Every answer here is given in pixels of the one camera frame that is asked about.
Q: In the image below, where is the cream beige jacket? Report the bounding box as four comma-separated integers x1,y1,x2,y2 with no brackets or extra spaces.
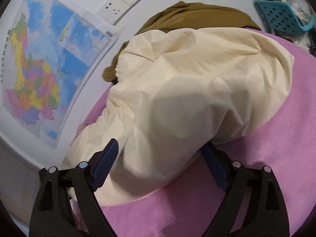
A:
62,28,295,206

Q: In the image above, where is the grey wardrobe door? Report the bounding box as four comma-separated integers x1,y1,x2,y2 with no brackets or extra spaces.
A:
1,142,40,225

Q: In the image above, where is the pink floral bed sheet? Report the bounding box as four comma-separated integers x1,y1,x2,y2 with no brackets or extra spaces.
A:
62,28,315,236

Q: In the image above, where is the pink folded garment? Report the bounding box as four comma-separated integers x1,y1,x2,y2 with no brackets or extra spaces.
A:
70,123,87,146

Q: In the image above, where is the teal plastic storage rack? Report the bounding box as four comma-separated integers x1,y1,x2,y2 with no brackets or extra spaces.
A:
254,0,315,37

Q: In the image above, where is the olive brown garment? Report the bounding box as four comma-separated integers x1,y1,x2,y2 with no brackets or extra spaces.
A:
102,0,262,83

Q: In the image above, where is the colourful wall map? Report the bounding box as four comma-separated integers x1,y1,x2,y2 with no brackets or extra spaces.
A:
1,0,117,148

